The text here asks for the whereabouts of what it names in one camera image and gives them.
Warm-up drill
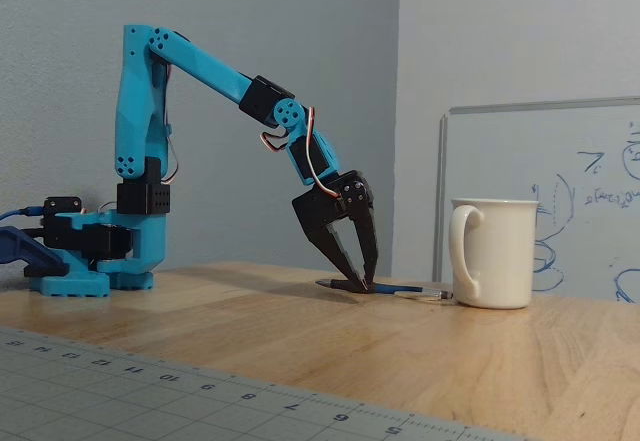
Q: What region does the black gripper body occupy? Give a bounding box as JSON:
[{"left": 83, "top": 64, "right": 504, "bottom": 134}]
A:
[{"left": 292, "top": 170, "right": 364, "bottom": 235}]

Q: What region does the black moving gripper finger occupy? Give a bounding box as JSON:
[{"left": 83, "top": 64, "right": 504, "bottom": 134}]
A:
[{"left": 341, "top": 174, "right": 380, "bottom": 290}]

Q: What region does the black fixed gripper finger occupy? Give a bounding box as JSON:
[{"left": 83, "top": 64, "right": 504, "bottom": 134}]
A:
[{"left": 302, "top": 223, "right": 371, "bottom": 294}]

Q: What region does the blue and black pen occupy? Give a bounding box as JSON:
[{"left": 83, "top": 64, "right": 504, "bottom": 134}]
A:
[{"left": 315, "top": 277, "right": 454, "bottom": 303}]

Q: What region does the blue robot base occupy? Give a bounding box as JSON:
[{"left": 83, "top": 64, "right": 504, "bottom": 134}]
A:
[{"left": 27, "top": 210, "right": 169, "bottom": 299}]

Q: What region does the white ceramic mug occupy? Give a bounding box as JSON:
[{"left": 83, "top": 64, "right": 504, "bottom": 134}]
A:
[{"left": 448, "top": 197, "right": 541, "bottom": 310}]

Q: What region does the whiteboard with blue writing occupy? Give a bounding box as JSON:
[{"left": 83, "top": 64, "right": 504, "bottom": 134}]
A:
[{"left": 432, "top": 95, "right": 640, "bottom": 305}]

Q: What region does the black motor controller board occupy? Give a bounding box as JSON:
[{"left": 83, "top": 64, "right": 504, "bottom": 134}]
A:
[{"left": 41, "top": 196, "right": 84, "bottom": 250}]

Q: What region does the grey gridded cutting mat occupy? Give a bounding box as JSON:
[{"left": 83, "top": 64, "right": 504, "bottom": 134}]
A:
[{"left": 0, "top": 324, "right": 532, "bottom": 441}]

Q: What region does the dark blue table clamp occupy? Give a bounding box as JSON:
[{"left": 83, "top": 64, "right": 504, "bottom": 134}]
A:
[{"left": 0, "top": 225, "right": 69, "bottom": 279}]

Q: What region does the white red wrist servo cable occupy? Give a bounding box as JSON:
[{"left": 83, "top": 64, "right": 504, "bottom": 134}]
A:
[{"left": 261, "top": 106, "right": 346, "bottom": 200}]

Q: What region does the white red shoulder servo cable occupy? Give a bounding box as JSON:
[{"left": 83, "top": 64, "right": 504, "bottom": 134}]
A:
[{"left": 160, "top": 59, "right": 181, "bottom": 185}]

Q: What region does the blue usb cable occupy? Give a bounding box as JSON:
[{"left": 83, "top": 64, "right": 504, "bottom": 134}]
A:
[{"left": 0, "top": 205, "right": 46, "bottom": 222}]

